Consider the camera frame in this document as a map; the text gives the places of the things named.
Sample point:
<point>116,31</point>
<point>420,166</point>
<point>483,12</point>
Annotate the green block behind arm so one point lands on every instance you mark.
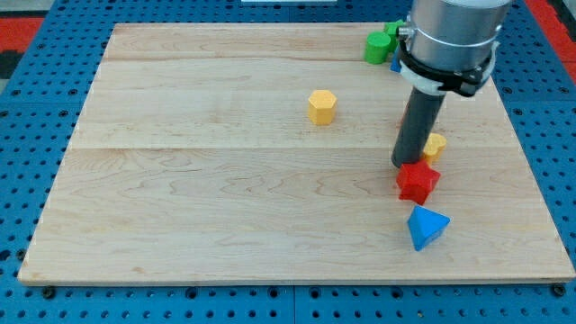
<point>390,28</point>

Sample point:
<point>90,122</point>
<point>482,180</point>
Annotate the blue block behind arm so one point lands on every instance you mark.
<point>395,62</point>

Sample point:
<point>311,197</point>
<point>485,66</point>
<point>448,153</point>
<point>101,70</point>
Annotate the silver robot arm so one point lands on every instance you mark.
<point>450,45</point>

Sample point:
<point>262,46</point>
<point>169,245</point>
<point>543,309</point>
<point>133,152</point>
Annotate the yellow hexagon block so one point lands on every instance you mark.
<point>322,107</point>

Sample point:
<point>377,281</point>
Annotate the yellow heart block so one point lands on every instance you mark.
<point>434,148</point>

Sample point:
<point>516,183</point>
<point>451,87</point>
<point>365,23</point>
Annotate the wooden board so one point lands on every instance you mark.
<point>194,162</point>

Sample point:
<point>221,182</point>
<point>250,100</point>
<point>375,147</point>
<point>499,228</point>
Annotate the red star block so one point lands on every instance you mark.
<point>417,181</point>

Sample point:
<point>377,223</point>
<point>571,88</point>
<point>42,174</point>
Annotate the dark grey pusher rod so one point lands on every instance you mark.
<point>418,120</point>

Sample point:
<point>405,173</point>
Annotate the green cylinder block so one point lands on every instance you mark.
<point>377,45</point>

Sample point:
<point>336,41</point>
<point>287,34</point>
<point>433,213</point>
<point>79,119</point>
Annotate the blue triangle block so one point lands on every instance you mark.
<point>425,226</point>

